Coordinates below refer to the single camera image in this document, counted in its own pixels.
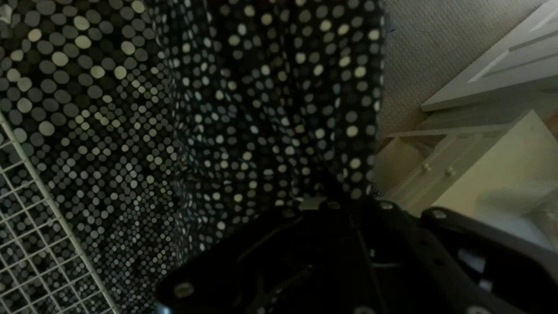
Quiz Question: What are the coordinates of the black white-dotted bed cover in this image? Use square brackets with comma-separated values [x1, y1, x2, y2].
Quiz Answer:
[0, 0, 386, 314]

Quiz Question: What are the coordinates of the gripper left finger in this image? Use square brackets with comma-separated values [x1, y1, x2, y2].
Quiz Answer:
[155, 174, 384, 314]

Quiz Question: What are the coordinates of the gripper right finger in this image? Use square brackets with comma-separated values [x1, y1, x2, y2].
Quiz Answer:
[376, 200, 558, 314]

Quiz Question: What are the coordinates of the white wire grid panel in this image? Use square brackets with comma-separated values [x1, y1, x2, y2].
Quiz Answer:
[0, 111, 122, 314]

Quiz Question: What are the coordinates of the white nightstand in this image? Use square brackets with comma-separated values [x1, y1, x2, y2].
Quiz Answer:
[373, 109, 558, 253]

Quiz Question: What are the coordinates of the white door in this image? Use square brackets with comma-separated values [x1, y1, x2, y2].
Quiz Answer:
[421, 0, 558, 112]

